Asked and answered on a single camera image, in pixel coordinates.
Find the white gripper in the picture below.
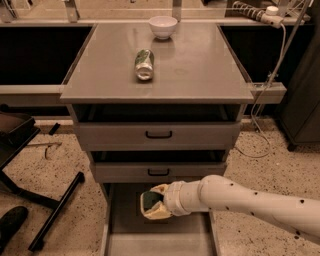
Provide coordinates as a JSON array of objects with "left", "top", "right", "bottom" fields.
[{"left": 143, "top": 181, "right": 202, "bottom": 220}]

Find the green sponge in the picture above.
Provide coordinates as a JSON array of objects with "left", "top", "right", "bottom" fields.
[{"left": 140, "top": 191, "right": 164, "bottom": 213}]

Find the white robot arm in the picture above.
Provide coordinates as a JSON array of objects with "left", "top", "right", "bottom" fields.
[{"left": 140, "top": 175, "right": 320, "bottom": 244}]

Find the grey bottom drawer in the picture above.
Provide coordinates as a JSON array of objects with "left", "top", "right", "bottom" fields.
[{"left": 101, "top": 183, "right": 220, "bottom": 256}]

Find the grey drawer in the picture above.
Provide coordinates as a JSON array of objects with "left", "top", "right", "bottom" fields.
[
  {"left": 90, "top": 150, "right": 226, "bottom": 183},
  {"left": 73, "top": 104, "right": 242, "bottom": 152},
  {"left": 101, "top": 183, "right": 220, "bottom": 256}
]

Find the grey middle drawer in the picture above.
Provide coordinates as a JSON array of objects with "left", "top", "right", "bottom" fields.
[{"left": 90, "top": 150, "right": 226, "bottom": 183}]

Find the grey drawer cabinet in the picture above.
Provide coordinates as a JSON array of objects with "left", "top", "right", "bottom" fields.
[{"left": 59, "top": 21, "right": 255, "bottom": 256}]

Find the grey top drawer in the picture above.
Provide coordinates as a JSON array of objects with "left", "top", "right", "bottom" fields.
[{"left": 73, "top": 104, "right": 242, "bottom": 152}]

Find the green soda can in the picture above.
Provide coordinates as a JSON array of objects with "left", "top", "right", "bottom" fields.
[{"left": 135, "top": 49, "right": 154, "bottom": 81}]

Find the black shoe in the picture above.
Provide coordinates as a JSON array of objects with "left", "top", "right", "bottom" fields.
[{"left": 0, "top": 206, "right": 28, "bottom": 255}]

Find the black chair base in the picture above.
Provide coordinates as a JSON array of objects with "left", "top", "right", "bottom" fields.
[{"left": 0, "top": 105, "right": 86, "bottom": 253}]

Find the dark grey side cabinet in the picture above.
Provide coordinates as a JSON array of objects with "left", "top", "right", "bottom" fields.
[{"left": 276, "top": 22, "right": 320, "bottom": 151}]

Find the white ceramic bowl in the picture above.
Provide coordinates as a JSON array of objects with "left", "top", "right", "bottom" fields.
[{"left": 148, "top": 16, "right": 178, "bottom": 40}]

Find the black middle drawer handle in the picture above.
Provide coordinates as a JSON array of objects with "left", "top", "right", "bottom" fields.
[{"left": 147, "top": 169, "right": 170, "bottom": 177}]

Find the black drawer handle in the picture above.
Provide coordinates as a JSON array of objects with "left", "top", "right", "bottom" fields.
[
  {"left": 147, "top": 169, "right": 170, "bottom": 177},
  {"left": 145, "top": 131, "right": 173, "bottom": 139}
]

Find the black top drawer handle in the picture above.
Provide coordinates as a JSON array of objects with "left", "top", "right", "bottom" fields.
[{"left": 145, "top": 131, "right": 173, "bottom": 139}]

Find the white cable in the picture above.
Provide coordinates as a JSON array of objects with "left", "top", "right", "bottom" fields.
[{"left": 234, "top": 23, "right": 288, "bottom": 159}]

